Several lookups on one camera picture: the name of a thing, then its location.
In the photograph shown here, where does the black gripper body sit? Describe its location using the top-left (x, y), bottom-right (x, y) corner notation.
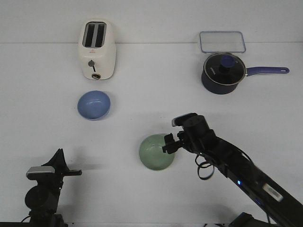
top-left (177, 129), bottom-right (201, 154)
top-left (41, 165), bottom-right (82, 189)

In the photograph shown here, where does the black cable loop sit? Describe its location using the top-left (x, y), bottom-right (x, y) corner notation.
top-left (195, 153), bottom-right (215, 181)

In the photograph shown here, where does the dark blue saucepan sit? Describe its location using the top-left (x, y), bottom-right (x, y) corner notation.
top-left (201, 67), bottom-right (290, 95)

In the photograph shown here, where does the green plastic bowl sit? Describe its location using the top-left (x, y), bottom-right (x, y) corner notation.
top-left (139, 133), bottom-right (175, 171)

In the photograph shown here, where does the glass saucepan lid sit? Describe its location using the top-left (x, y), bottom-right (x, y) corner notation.
top-left (204, 53), bottom-right (246, 83)

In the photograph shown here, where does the blue plastic bowl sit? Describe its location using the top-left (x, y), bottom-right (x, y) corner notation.
top-left (77, 90), bottom-right (111, 121)

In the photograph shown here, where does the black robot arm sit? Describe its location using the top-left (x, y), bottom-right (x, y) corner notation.
top-left (162, 113), bottom-right (303, 227)
top-left (25, 148), bottom-right (82, 227)

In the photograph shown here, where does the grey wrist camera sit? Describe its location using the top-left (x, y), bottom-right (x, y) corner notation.
top-left (26, 166), bottom-right (55, 180)
top-left (171, 113), bottom-right (197, 127)

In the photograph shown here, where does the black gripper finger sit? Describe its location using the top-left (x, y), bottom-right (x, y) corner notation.
top-left (162, 133), bottom-right (181, 154)
top-left (47, 148), bottom-right (68, 170)

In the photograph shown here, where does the cream two-slot toaster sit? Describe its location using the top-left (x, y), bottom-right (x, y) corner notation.
top-left (78, 19), bottom-right (116, 80)

